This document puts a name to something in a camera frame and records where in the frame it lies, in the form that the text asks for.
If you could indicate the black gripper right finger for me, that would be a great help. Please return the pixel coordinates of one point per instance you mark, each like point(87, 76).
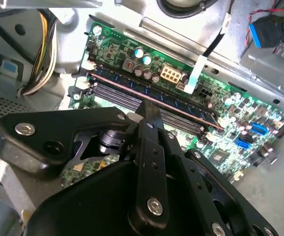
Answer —
point(194, 177)

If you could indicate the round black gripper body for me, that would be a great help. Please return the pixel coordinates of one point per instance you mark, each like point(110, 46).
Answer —
point(95, 209)

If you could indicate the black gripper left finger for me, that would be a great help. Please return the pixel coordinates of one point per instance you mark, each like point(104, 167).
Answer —
point(58, 123)

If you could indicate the green RAM stick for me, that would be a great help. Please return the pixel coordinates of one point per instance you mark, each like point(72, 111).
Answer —
point(132, 89)

